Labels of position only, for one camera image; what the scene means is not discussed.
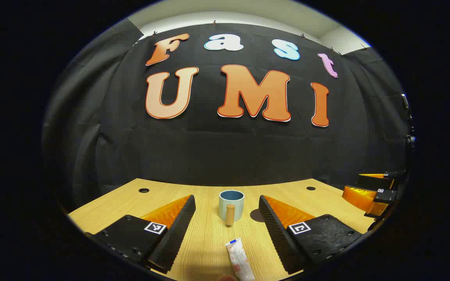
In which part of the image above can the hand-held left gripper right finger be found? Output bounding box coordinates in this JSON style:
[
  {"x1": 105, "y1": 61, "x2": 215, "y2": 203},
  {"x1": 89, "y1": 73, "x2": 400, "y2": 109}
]
[{"x1": 259, "y1": 195, "x2": 364, "y2": 275}]

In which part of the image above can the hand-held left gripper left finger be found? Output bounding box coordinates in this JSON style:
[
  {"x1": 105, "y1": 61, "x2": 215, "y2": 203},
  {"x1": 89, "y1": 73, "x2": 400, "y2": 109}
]
[{"x1": 84, "y1": 194, "x2": 196, "y2": 274}]

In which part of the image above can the light blue cup wooden handle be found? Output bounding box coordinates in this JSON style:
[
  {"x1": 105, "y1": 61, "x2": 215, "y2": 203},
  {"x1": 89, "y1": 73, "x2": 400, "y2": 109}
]
[{"x1": 219, "y1": 190, "x2": 245, "y2": 226}]

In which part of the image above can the black backdrop cloth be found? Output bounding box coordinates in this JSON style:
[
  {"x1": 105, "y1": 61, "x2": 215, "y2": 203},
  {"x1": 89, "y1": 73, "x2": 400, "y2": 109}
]
[{"x1": 41, "y1": 18, "x2": 415, "y2": 219}]

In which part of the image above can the wooden desktop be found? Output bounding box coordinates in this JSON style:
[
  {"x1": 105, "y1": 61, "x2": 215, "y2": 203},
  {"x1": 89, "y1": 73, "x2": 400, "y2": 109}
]
[{"x1": 68, "y1": 178, "x2": 376, "y2": 281}]

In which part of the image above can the dark stand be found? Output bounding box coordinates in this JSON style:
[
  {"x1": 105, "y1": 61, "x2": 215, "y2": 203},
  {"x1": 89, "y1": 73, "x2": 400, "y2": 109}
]
[{"x1": 400, "y1": 93, "x2": 417, "y2": 153}]

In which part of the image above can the white toothpaste tube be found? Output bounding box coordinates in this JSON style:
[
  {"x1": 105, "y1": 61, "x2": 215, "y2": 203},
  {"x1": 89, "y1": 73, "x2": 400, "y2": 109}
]
[{"x1": 225, "y1": 238, "x2": 256, "y2": 281}]

